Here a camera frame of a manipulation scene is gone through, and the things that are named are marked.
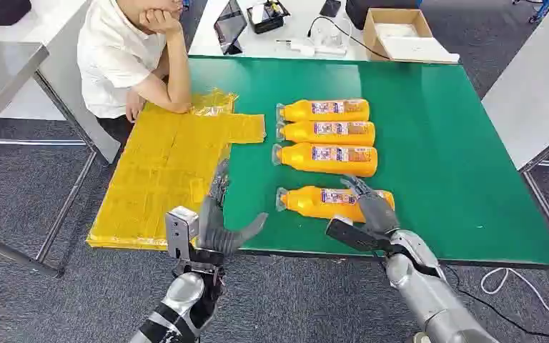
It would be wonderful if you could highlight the orange drink bottle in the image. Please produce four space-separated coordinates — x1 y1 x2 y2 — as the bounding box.
277 99 370 124
271 142 379 179
277 120 376 146
275 185 396 224

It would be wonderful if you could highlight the white flat board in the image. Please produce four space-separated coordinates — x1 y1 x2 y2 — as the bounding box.
382 36 460 64

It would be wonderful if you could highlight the white charger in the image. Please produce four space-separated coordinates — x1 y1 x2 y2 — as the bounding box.
275 39 316 58

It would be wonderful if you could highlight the person's left hand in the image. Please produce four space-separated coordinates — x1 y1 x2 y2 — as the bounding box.
125 89 147 124

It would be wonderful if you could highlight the person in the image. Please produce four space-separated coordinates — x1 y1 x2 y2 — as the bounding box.
76 0 193 144

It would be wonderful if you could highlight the blue frame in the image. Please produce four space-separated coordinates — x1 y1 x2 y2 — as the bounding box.
513 0 549 24

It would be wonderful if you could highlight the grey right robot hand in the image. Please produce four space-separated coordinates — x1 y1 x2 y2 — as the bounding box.
340 174 402 241

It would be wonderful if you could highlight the black floor cable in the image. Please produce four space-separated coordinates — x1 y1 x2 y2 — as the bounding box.
445 264 549 343

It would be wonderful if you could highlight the green table mat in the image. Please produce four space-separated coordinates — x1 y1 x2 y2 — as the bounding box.
188 56 549 269

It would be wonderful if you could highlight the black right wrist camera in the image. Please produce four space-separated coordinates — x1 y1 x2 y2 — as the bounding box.
325 217 390 253

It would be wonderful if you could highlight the white side table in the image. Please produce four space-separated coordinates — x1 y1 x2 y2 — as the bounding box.
481 4 549 172

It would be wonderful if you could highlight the person's hand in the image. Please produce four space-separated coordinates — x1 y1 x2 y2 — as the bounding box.
125 89 147 124
139 8 184 36

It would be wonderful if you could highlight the black tablet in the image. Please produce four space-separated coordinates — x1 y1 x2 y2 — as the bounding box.
214 0 249 56

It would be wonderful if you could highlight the yellow sheet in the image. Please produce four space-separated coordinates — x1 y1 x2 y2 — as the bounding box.
86 89 267 252

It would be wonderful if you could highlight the black phone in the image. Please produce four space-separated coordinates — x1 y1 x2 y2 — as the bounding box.
319 0 342 19

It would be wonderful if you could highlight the cardboard box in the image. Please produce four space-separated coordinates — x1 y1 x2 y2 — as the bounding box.
362 8 460 65

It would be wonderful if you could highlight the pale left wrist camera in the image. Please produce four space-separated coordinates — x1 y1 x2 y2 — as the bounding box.
164 206 201 262

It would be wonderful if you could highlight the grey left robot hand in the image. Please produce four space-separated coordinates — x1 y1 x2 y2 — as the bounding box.
197 159 269 259

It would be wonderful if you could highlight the clear plastic bag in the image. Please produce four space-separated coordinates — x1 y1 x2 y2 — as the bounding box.
312 16 352 56

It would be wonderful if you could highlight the black charger cable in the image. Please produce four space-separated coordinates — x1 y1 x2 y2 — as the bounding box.
307 15 392 61

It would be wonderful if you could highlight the black bag on desk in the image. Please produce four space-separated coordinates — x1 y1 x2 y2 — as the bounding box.
345 0 420 31

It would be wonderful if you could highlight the steel table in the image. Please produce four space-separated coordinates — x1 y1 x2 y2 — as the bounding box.
0 40 64 279

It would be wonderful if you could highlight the white table beside person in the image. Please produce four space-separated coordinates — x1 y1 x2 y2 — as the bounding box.
0 0 122 165

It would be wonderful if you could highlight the white floor cable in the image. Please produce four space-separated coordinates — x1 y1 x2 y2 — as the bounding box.
480 267 549 322

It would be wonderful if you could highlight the person's right hand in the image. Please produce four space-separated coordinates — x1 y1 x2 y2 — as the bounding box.
139 8 184 36

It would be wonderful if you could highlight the white desk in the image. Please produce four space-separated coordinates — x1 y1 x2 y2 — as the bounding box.
188 0 371 62

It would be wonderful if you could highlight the black tray with small items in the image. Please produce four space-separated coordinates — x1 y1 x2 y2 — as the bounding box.
247 0 291 35

